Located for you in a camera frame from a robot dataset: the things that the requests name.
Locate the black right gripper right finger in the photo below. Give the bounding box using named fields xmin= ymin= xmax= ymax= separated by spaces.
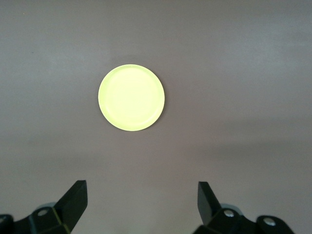
xmin=195 ymin=181 xmax=295 ymax=234

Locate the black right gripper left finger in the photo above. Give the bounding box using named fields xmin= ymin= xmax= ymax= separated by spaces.
xmin=0 ymin=179 xmax=89 ymax=234

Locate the yellow round plate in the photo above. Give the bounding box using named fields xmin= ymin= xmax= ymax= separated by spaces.
xmin=97 ymin=64 xmax=166 ymax=132

